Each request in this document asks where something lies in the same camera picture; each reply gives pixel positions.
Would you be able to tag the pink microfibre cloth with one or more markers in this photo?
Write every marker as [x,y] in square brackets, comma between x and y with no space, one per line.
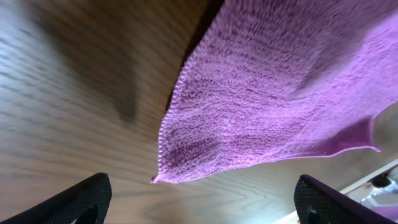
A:
[277,80]

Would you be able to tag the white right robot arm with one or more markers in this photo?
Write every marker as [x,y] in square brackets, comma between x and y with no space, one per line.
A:
[383,197]

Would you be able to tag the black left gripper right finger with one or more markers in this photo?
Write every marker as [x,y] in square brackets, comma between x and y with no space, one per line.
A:
[317,203]

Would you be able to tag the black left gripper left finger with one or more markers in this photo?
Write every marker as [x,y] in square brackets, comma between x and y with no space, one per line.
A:
[86,202]

